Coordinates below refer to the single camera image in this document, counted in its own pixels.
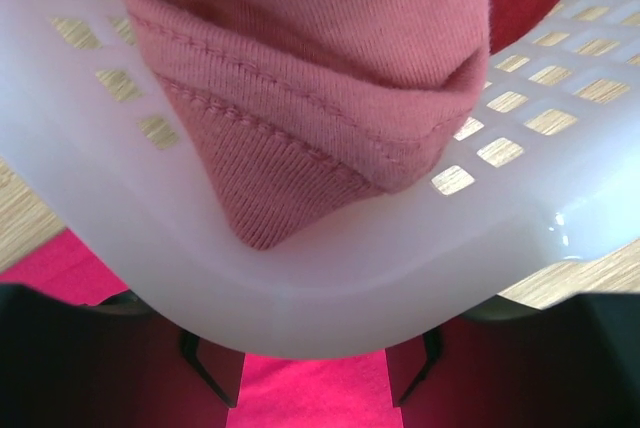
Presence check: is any white laundry basket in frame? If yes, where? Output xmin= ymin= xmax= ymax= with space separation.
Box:
xmin=1 ymin=0 xmax=639 ymax=359

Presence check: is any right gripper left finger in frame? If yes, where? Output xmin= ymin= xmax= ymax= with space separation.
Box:
xmin=1 ymin=284 xmax=245 ymax=427

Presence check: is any magenta t shirt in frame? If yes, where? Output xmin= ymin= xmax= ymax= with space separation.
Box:
xmin=1 ymin=231 xmax=403 ymax=428

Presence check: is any pink shirt in basket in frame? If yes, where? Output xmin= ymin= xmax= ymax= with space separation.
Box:
xmin=122 ymin=0 xmax=489 ymax=250

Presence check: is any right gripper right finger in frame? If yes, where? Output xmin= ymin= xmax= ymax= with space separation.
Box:
xmin=385 ymin=293 xmax=639 ymax=427

